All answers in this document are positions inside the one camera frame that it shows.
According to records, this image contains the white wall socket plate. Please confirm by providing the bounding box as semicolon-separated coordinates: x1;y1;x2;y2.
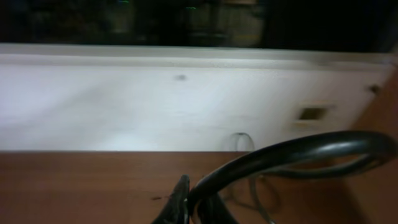
289;101;336;131

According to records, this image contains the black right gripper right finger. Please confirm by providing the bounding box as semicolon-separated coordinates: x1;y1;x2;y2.
197;194;238;224

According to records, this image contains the thin black micro-USB cable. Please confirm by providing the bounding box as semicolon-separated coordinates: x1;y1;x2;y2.
222;132;280;224

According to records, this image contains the wooden side panel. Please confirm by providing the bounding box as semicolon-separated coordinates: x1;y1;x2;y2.
346;70;397;224

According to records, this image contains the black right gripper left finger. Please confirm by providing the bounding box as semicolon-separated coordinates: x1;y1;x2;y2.
152;175;190;224

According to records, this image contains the thick black HDMI cable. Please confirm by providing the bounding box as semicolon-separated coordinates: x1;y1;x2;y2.
186;130;398;218

